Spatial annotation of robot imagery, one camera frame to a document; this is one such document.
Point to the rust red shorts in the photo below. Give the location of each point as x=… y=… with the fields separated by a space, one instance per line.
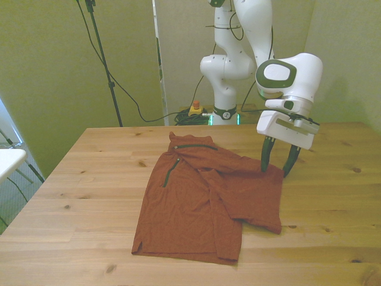
x=184 y=208

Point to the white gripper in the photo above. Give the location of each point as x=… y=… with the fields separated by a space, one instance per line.
x=276 y=128

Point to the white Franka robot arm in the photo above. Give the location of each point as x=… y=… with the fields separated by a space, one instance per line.
x=259 y=26

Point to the black tripod stand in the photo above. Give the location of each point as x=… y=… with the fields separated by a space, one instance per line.
x=102 y=56

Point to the yellow emergency stop button box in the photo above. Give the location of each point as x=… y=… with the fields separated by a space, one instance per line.
x=195 y=110

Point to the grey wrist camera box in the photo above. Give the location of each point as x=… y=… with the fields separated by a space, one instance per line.
x=306 y=125

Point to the white folding side table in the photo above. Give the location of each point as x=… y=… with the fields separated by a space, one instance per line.
x=9 y=161

